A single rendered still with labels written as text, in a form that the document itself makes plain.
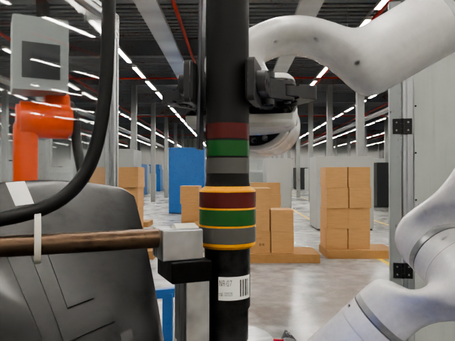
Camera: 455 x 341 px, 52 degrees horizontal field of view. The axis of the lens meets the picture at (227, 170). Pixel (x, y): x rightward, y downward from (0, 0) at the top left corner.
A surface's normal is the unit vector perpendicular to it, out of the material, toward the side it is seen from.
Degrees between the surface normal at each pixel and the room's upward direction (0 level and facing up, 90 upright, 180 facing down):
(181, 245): 90
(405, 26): 78
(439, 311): 136
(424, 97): 90
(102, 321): 43
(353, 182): 90
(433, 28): 97
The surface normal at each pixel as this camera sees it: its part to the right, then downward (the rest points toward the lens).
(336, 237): -0.02, -0.01
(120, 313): 0.23, -0.76
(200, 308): 0.39, -0.01
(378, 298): -0.67, -0.48
